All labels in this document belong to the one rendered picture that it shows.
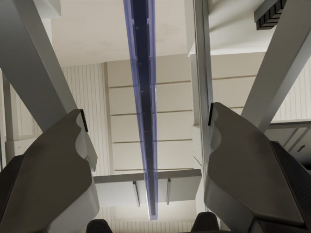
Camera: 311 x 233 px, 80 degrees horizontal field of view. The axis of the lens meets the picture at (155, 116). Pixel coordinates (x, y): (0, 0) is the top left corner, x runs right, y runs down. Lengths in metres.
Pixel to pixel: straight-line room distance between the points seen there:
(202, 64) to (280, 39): 0.34
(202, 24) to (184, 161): 2.55
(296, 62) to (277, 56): 0.03
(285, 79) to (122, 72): 2.95
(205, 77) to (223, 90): 2.41
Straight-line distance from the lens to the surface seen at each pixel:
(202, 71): 0.62
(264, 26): 0.71
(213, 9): 0.68
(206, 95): 0.62
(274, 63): 0.33
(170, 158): 3.04
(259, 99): 0.37
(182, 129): 2.96
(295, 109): 3.43
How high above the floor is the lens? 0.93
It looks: level
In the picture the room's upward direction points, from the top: 177 degrees clockwise
